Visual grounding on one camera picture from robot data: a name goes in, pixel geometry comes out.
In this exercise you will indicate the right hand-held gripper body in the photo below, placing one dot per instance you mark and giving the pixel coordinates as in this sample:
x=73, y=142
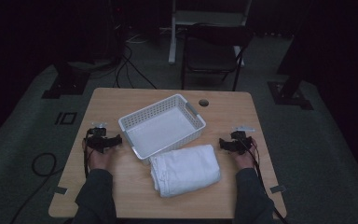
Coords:
x=239, y=143

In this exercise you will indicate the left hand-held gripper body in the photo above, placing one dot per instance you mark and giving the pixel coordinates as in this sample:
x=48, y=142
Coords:
x=97, y=141

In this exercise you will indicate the white cloth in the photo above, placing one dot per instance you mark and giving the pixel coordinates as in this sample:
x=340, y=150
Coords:
x=185, y=171

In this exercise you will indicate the white plastic basket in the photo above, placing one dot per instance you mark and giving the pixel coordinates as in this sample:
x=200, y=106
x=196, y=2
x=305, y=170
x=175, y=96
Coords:
x=163, y=130

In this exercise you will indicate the person's right hand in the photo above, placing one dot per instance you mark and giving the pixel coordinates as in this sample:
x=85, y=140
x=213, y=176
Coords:
x=245, y=160

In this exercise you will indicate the person's left hand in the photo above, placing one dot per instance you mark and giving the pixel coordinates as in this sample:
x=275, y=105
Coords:
x=99, y=160

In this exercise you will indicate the grey tape strip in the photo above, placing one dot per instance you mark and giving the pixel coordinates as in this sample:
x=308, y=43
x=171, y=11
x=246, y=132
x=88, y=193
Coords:
x=278, y=188
x=61, y=190

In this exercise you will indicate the black stand base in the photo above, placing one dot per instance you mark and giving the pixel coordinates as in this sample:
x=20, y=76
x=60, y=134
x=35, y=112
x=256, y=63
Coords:
x=289, y=95
x=66, y=82

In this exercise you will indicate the black folding chair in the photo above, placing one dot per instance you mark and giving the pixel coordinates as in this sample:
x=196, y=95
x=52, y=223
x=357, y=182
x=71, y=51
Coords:
x=213, y=54

